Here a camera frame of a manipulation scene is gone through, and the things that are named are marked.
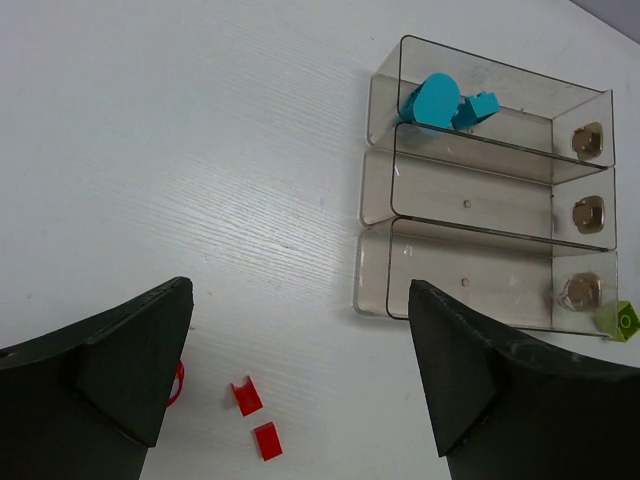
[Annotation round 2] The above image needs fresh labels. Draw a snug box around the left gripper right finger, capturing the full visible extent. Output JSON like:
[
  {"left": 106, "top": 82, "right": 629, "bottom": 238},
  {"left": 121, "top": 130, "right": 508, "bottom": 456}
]
[{"left": 408, "top": 280, "right": 639, "bottom": 479}]

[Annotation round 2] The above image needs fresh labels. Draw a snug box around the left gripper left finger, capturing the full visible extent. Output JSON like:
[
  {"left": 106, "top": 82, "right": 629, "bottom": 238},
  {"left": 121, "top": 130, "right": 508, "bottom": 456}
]
[{"left": 1, "top": 277, "right": 194, "bottom": 479}]

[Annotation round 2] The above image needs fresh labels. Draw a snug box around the green 2x2 lego brick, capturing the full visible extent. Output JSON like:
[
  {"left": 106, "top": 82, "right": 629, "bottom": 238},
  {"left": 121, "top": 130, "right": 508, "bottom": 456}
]
[{"left": 594, "top": 300, "right": 639, "bottom": 343}]

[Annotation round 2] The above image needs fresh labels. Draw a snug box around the small teal lego brick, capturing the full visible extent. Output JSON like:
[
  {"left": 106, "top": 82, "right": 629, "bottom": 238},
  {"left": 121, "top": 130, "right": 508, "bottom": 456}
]
[{"left": 451, "top": 92, "right": 500, "bottom": 130}]

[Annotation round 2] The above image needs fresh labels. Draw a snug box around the teal round lego piece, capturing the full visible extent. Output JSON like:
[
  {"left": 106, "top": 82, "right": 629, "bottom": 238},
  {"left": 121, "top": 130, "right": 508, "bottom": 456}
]
[{"left": 394, "top": 72, "right": 461, "bottom": 137}]

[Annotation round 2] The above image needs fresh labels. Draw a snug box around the red round lego piece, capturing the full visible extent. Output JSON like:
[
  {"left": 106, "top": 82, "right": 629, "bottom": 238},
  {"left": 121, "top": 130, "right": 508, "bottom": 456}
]
[{"left": 167, "top": 361, "right": 185, "bottom": 407}]

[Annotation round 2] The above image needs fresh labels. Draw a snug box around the small red lego piece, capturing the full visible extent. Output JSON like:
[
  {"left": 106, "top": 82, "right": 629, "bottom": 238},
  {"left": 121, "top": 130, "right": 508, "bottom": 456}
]
[{"left": 230, "top": 375, "right": 264, "bottom": 417}]

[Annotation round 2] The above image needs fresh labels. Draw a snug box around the small red lego tile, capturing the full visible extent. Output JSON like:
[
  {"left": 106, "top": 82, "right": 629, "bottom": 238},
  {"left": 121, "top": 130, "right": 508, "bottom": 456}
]
[{"left": 253, "top": 422, "right": 283, "bottom": 462}]

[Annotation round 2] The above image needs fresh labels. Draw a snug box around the clear tiered acrylic container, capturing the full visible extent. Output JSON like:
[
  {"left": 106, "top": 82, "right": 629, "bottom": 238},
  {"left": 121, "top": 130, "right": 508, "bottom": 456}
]
[{"left": 354, "top": 35, "right": 620, "bottom": 340}]

